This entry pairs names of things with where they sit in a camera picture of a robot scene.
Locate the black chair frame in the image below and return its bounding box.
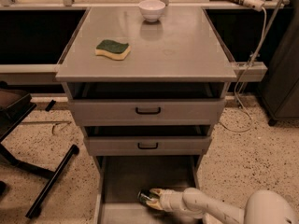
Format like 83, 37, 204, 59
0, 81, 80, 220

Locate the middle grey drawer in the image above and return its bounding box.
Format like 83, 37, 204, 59
84, 136, 211, 156

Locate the white ceramic bowl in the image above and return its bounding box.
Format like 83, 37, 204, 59
138, 0, 165, 22

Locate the bottom grey drawer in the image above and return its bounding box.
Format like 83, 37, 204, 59
93, 156, 204, 224

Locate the top grey drawer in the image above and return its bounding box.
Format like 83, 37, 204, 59
69, 99, 225, 126

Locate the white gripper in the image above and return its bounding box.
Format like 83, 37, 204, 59
146, 189, 186, 213

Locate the grey drawer cabinet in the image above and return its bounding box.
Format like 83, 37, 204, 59
55, 5, 238, 224

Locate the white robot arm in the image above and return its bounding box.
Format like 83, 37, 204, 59
145, 188, 299, 224

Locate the white cable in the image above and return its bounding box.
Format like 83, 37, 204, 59
219, 7, 269, 133

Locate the dark cabinet on wheels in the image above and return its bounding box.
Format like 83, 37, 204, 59
258, 6, 299, 126

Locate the green crushed soda can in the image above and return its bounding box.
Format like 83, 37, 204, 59
137, 189, 159, 206

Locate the green and yellow sponge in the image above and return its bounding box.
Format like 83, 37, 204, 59
95, 39, 131, 61

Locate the grey drawer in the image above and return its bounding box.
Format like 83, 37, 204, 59
84, 136, 211, 156
69, 99, 225, 126
93, 156, 204, 224

